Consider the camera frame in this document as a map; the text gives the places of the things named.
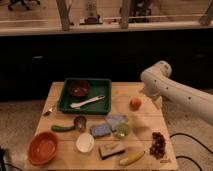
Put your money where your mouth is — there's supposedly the orange red apple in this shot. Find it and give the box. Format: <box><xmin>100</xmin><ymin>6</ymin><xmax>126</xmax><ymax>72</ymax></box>
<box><xmin>130</xmin><ymin>97</ymin><xmax>142</xmax><ymax>110</ymax></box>

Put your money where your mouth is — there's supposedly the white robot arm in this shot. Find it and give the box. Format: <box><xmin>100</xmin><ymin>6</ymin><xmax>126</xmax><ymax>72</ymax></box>
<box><xmin>140</xmin><ymin>61</ymin><xmax>213</xmax><ymax>126</ymax></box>

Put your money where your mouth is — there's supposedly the small metal cup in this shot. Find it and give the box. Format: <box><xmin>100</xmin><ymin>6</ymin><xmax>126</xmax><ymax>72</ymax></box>
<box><xmin>74</xmin><ymin>116</ymin><xmax>87</xmax><ymax>132</ymax></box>

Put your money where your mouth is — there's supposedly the white paper cup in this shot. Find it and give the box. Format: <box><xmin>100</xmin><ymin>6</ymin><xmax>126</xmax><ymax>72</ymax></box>
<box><xmin>76</xmin><ymin>133</ymin><xmax>95</xmax><ymax>153</ymax></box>

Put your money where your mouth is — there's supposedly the green plastic tray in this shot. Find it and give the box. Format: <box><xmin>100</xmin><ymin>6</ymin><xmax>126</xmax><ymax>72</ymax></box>
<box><xmin>57</xmin><ymin>78</ymin><xmax>111</xmax><ymax>115</ymax></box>

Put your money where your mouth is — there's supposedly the dark red bowl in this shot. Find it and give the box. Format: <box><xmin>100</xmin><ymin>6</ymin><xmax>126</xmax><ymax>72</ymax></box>
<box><xmin>69</xmin><ymin>80</ymin><xmax>90</xmax><ymax>98</ymax></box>

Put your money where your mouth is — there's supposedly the blue grey cloth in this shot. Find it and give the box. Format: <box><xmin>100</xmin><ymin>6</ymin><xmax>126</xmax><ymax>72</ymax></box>
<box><xmin>104</xmin><ymin>115</ymin><xmax>128</xmax><ymax>131</ymax></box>

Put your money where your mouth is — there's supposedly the white plastic spoon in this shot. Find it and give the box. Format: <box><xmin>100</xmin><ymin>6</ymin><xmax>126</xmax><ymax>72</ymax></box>
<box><xmin>70</xmin><ymin>95</ymin><xmax>105</xmax><ymax>108</ymax></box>

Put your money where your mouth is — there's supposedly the blue sponge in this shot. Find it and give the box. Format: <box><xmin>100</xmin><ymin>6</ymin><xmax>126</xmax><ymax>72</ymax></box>
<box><xmin>90</xmin><ymin>124</ymin><xmax>111</xmax><ymax>137</ymax></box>

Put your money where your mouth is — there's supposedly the green cucumber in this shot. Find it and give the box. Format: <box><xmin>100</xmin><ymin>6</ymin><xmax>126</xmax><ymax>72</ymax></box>
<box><xmin>51</xmin><ymin>125</ymin><xmax>75</xmax><ymax>133</ymax></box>

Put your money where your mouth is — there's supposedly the yellow banana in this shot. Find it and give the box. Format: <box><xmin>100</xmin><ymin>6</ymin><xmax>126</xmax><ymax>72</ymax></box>
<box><xmin>119</xmin><ymin>151</ymin><xmax>145</xmax><ymax>166</ymax></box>

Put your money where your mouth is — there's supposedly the bunch of dark grapes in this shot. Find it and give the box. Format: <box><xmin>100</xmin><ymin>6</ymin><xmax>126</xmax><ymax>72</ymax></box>
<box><xmin>150</xmin><ymin>132</ymin><xmax>166</xmax><ymax>159</ymax></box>

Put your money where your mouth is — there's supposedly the black office chair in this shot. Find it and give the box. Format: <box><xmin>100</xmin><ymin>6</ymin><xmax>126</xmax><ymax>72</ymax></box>
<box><xmin>7</xmin><ymin>0</ymin><xmax>41</xmax><ymax>11</ymax></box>
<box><xmin>129</xmin><ymin>0</ymin><xmax>152</xmax><ymax>23</ymax></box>

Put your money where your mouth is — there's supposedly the orange plastic bowl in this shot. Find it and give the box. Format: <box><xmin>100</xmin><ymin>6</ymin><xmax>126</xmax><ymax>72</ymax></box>
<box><xmin>27</xmin><ymin>131</ymin><xmax>58</xmax><ymax>165</ymax></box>

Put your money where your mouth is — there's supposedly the black office chair left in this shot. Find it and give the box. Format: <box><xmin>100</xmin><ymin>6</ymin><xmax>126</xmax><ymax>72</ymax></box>
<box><xmin>7</xmin><ymin>0</ymin><xmax>41</xmax><ymax>11</ymax></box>

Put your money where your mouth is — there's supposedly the black cable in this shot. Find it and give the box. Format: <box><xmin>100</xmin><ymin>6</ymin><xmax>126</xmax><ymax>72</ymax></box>
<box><xmin>169</xmin><ymin>132</ymin><xmax>213</xmax><ymax>171</ymax></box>

